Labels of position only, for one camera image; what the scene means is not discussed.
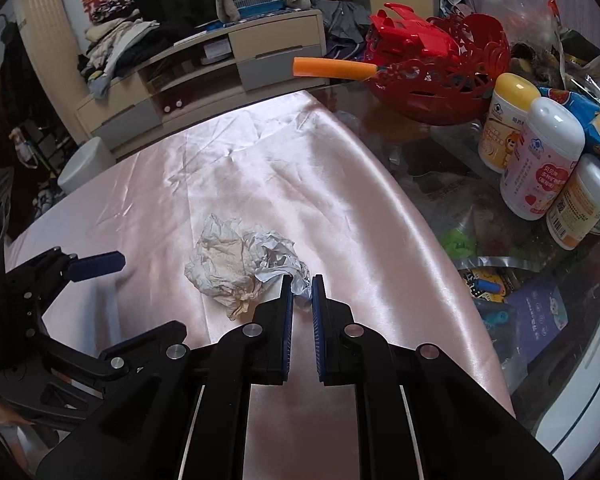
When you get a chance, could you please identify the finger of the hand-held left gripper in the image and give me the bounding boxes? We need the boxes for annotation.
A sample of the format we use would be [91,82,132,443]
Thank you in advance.
[31,320,189,392]
[2,247,127,322]

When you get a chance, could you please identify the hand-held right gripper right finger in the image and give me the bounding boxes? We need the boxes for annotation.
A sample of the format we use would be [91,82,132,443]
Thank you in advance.
[311,273,564,480]

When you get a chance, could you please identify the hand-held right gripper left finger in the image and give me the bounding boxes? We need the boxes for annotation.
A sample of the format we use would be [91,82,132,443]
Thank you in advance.
[35,274,296,480]

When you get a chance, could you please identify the white paper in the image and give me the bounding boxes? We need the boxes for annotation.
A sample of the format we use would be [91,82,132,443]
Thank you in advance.
[240,229,313,307]

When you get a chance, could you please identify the person's left forearm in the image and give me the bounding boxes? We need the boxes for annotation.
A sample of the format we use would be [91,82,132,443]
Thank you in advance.
[0,400,42,467]

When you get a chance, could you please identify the crumpled beige tissue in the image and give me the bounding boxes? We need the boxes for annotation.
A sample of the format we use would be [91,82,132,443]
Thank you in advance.
[183,212,262,323]

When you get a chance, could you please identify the white side table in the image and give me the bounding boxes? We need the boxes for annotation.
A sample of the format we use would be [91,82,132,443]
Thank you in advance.
[56,136,117,197]

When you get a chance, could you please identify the pink satin tablecloth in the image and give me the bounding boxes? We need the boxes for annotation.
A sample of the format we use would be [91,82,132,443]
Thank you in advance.
[5,87,519,480]

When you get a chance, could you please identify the purple box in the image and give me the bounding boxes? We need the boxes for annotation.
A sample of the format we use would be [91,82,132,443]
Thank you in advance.
[504,284,569,367]

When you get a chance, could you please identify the pile of clothes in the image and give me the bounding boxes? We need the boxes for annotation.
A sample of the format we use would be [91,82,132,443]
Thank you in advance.
[76,0,162,99]

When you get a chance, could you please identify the beige bamboo board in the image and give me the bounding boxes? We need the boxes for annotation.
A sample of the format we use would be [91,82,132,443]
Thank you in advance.
[15,0,89,147]

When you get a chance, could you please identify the red plastic basket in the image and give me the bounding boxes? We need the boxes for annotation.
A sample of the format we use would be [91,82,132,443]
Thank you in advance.
[365,12,512,127]

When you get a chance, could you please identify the beige television cabinet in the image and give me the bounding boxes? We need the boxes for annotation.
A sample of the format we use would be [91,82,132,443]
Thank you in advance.
[76,8,329,162]

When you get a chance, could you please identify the yellow lid white bottle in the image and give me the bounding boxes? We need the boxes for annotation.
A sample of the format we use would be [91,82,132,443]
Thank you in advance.
[477,72,542,174]

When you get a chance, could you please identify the white lid pink label bottle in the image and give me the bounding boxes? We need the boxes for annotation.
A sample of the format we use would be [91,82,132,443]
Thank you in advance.
[499,96,587,221]

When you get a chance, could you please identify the white bottle orange label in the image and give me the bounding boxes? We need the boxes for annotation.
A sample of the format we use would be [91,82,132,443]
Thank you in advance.
[546,153,600,251]

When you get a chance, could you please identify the grey jacket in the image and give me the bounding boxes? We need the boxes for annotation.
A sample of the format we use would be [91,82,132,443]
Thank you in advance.
[324,0,377,59]

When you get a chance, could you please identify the red plastic toy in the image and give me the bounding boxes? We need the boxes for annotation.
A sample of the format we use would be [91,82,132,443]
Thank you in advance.
[364,2,457,67]

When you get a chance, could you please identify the clear plastic bags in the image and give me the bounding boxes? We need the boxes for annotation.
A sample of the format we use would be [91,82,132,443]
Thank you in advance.
[480,0,600,92]

